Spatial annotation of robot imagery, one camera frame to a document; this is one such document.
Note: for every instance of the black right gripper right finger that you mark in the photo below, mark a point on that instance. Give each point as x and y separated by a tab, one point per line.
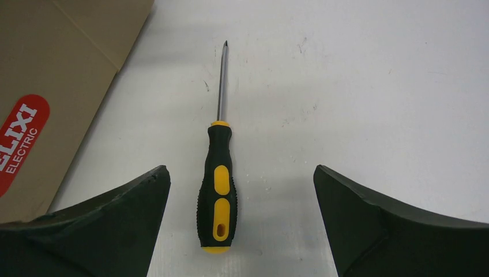
372	234

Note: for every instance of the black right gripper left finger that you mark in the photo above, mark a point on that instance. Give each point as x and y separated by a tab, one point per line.
112	234

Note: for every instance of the black yellow screwdriver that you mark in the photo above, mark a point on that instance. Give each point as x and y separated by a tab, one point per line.
217	203

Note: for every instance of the tan plastic tool case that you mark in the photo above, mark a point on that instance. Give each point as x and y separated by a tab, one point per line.
58	60

